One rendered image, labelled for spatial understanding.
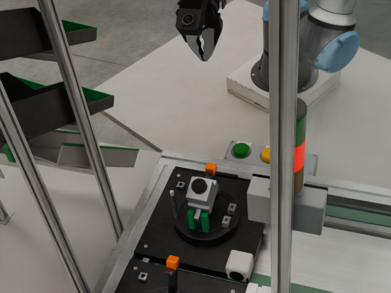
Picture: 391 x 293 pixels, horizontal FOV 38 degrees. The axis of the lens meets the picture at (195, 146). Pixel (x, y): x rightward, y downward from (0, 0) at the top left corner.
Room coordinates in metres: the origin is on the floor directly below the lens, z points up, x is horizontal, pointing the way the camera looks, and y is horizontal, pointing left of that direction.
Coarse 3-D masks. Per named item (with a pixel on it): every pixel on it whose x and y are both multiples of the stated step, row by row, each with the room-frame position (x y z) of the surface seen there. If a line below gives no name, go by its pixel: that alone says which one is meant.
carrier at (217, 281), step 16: (128, 272) 0.65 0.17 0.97; (144, 272) 0.64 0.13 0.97; (160, 272) 0.64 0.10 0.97; (128, 288) 0.61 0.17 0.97; (144, 288) 0.60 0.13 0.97; (160, 288) 0.59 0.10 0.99; (192, 288) 0.59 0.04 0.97; (208, 288) 0.59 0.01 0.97; (224, 288) 0.58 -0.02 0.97; (240, 288) 0.58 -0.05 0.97
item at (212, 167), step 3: (207, 165) 0.80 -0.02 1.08; (210, 165) 0.80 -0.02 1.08; (213, 165) 0.80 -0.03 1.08; (207, 168) 0.80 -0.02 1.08; (210, 168) 0.80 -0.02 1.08; (213, 168) 0.79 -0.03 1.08; (216, 168) 0.80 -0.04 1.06; (207, 171) 0.80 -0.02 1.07; (210, 171) 0.79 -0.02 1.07; (213, 171) 0.79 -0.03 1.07; (207, 174) 0.79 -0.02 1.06; (210, 174) 0.79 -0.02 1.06; (213, 174) 0.79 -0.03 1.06; (207, 177) 0.78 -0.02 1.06; (210, 177) 0.78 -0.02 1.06; (213, 177) 0.79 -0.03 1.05
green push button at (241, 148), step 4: (236, 144) 0.96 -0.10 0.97; (240, 144) 0.96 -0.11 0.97; (244, 144) 0.95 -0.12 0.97; (236, 148) 0.94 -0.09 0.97; (240, 148) 0.94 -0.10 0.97; (244, 148) 0.94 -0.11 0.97; (248, 148) 0.94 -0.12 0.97; (236, 152) 0.93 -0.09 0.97; (240, 152) 0.93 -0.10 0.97; (244, 152) 0.93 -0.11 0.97; (248, 152) 0.93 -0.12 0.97; (240, 156) 0.92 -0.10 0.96
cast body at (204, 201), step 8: (192, 184) 0.74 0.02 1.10; (200, 184) 0.73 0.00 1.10; (208, 184) 0.74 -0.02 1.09; (216, 184) 0.76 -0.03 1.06; (192, 192) 0.73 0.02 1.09; (200, 192) 0.72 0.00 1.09; (208, 192) 0.72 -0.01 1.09; (192, 200) 0.72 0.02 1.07; (200, 200) 0.71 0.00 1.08; (208, 200) 0.71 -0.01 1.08; (192, 208) 0.73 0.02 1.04; (200, 208) 0.72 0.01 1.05; (208, 208) 0.71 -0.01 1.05; (200, 216) 0.71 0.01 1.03
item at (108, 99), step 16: (16, 80) 0.88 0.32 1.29; (16, 96) 0.87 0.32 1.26; (32, 96) 0.75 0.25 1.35; (48, 96) 0.78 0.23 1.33; (64, 96) 0.80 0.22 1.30; (96, 96) 0.92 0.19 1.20; (112, 96) 0.90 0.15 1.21; (16, 112) 0.72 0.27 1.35; (32, 112) 0.74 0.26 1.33; (48, 112) 0.77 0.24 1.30; (64, 112) 0.79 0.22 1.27; (96, 112) 0.85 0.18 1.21; (0, 128) 0.71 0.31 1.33; (32, 128) 0.73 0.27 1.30; (48, 128) 0.75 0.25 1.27
